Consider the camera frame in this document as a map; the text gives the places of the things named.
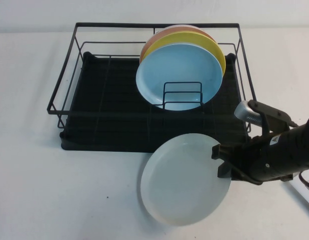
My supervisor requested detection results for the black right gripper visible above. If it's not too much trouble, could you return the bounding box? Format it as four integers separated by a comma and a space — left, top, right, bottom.
211, 135, 265, 184

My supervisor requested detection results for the white round plate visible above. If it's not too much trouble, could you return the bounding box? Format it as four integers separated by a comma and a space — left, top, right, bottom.
140, 132, 232, 228

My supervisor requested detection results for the blue round plate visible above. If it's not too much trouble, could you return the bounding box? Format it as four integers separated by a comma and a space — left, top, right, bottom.
135, 42, 224, 112

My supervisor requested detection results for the yellow round plate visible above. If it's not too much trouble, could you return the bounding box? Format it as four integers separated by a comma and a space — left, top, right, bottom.
141, 31, 226, 76

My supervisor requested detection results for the orange round plate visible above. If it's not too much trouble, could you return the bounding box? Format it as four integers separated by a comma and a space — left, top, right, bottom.
139, 25, 216, 64

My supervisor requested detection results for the pale pink round plate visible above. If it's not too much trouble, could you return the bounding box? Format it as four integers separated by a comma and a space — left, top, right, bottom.
164, 24, 203, 30

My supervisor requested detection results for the white paper with QR code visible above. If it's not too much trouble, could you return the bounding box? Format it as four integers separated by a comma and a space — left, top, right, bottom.
288, 177, 309, 216

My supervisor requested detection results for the black plastic drip tray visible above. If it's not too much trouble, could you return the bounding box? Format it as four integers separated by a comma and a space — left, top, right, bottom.
58, 51, 252, 154

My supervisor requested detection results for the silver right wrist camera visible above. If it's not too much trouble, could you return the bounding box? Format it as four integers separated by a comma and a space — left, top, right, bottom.
233, 99, 300, 137

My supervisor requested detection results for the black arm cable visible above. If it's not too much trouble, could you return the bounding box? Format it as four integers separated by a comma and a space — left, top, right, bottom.
297, 171, 309, 188

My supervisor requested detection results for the black wire dish rack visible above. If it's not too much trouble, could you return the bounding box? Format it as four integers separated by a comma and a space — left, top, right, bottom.
46, 22, 260, 133

